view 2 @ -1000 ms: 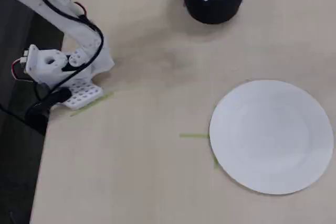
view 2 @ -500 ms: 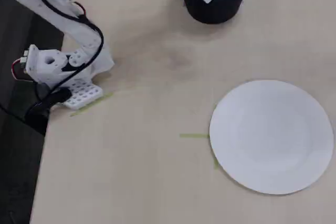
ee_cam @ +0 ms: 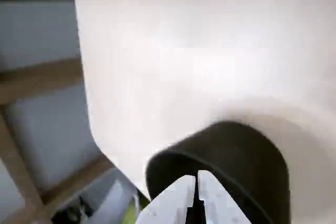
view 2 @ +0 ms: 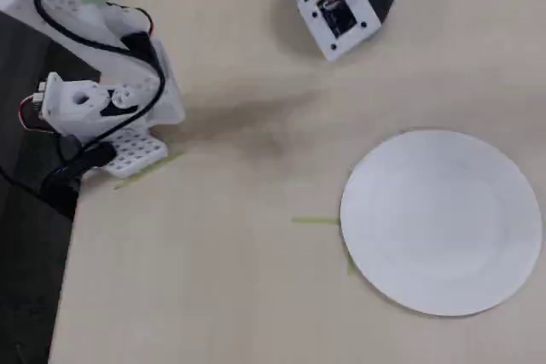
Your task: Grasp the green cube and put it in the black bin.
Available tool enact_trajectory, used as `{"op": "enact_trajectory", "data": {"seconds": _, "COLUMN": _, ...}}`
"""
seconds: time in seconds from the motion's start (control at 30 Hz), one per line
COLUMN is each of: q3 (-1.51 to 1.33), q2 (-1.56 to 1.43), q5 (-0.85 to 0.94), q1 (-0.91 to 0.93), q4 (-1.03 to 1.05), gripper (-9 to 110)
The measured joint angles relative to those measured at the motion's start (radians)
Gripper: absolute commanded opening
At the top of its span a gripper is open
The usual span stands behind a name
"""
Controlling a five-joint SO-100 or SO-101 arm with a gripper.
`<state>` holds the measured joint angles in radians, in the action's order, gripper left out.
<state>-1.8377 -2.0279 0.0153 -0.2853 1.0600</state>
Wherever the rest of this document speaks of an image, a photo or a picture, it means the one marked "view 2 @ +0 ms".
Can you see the white perforated base plate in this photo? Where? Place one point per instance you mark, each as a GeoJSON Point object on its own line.
{"type": "Point", "coordinates": [136, 153]}

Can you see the black base clamp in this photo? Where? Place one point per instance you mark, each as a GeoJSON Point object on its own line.
{"type": "Point", "coordinates": [94, 157]}

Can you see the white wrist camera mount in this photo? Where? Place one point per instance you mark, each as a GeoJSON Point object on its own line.
{"type": "Point", "coordinates": [317, 27]}

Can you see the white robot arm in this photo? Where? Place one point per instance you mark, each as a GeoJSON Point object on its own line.
{"type": "Point", "coordinates": [98, 27]}

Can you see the short green tape strip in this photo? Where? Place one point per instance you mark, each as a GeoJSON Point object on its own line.
{"type": "Point", "coordinates": [352, 268]}

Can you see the green tape strip by base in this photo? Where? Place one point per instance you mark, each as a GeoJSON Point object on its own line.
{"type": "Point", "coordinates": [175, 158]}

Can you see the white paper plate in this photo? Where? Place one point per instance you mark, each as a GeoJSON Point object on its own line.
{"type": "Point", "coordinates": [426, 232]}

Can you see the long green tape strip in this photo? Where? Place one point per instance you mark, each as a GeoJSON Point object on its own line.
{"type": "Point", "coordinates": [311, 220]}

